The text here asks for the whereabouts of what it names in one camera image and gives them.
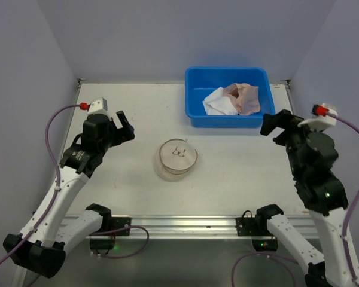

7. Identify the pink beige bra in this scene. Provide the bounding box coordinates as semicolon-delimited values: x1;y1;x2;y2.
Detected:
223;83;261;116

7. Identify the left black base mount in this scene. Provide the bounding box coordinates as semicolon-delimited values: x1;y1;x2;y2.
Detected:
89;216;132;255

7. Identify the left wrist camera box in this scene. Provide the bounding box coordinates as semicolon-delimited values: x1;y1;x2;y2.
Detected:
78;97;109;116

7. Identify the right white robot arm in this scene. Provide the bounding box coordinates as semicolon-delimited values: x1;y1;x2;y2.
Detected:
255;105;359;286

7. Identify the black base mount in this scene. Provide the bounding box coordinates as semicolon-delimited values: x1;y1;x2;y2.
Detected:
89;216;132;255
235;210;278;252

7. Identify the white mesh laundry bag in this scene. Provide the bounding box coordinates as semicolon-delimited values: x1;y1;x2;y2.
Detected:
153;138;199;182

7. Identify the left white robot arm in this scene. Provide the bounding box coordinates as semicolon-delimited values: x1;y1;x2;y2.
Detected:
3;111;135;279

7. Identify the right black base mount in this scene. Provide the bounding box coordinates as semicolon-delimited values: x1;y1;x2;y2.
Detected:
235;210;278;252

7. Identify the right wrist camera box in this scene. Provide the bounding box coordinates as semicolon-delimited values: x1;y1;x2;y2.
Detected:
297;103;338;132

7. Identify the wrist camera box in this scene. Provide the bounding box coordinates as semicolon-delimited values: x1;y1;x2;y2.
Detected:
297;103;338;132
78;97;109;116

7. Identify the aluminium front rail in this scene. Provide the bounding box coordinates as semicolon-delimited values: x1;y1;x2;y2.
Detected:
59;213;321;239

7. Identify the white padded bra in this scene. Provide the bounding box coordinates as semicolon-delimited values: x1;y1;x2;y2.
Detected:
202;87;238;116

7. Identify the blue plastic bin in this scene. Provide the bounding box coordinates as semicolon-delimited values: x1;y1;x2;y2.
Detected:
185;67;275;128

